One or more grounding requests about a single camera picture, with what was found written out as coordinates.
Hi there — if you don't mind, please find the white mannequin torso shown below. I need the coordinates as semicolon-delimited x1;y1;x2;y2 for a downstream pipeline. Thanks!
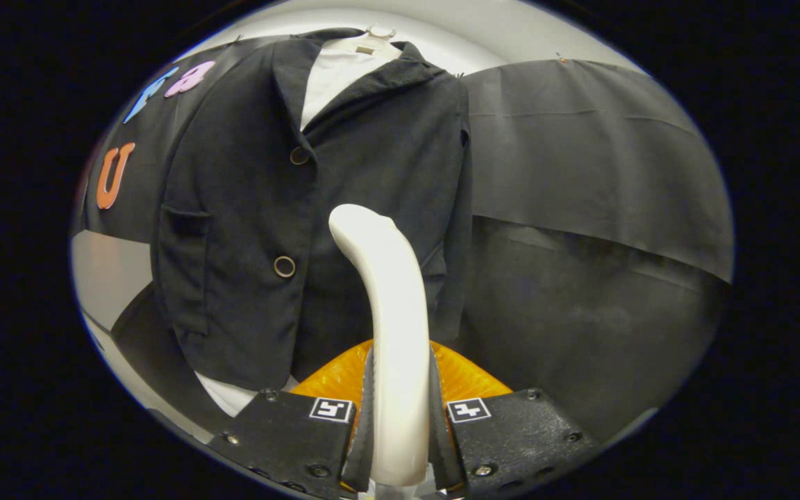
195;24;404;417

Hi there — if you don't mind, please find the grey cabinet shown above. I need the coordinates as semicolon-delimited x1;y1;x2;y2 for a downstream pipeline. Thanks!
70;229;227;445

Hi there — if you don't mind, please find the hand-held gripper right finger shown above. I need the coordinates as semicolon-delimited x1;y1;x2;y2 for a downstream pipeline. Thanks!
430;340;599;499

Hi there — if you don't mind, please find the black backdrop cloth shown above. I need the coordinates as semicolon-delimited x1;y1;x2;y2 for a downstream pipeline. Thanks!
452;59;734;442
74;35;290;244

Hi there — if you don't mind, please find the white garment steamer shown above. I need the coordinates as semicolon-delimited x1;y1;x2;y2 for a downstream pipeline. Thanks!
328;203;432;488

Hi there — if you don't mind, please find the black suit jacket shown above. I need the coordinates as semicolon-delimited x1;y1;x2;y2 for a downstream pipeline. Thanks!
151;28;474;391

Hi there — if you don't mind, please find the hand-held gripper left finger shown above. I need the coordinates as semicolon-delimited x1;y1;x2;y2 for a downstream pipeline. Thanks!
207;339;378;498

